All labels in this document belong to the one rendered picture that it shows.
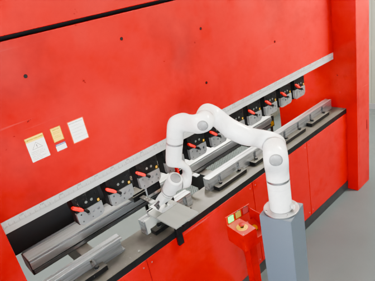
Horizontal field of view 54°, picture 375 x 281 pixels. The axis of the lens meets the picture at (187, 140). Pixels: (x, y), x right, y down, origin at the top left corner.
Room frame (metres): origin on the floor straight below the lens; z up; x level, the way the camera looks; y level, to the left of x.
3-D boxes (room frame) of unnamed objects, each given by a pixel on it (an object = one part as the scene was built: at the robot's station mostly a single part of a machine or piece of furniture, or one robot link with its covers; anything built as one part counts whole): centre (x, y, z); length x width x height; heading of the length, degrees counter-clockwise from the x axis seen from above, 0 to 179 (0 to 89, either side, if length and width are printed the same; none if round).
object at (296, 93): (2.97, -0.97, 1.26); 0.15 x 0.09 x 0.17; 128
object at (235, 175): (2.32, -0.25, 0.89); 0.30 x 0.05 x 0.03; 128
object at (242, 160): (2.78, -0.73, 0.92); 1.68 x 0.06 x 0.10; 128
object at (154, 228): (1.97, 0.20, 0.89); 0.30 x 0.05 x 0.03; 128
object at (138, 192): (2.13, 0.36, 1.01); 0.26 x 0.12 x 0.05; 38
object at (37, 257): (2.48, 0.14, 0.93); 2.30 x 0.14 x 0.10; 128
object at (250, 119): (2.60, -0.50, 1.26); 0.15 x 0.09 x 0.17; 128
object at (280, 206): (1.70, -0.43, 1.09); 0.19 x 0.19 x 0.18
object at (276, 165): (1.66, -0.42, 1.30); 0.19 x 0.12 x 0.24; 166
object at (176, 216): (1.88, 0.17, 1.00); 0.26 x 0.18 x 0.01; 38
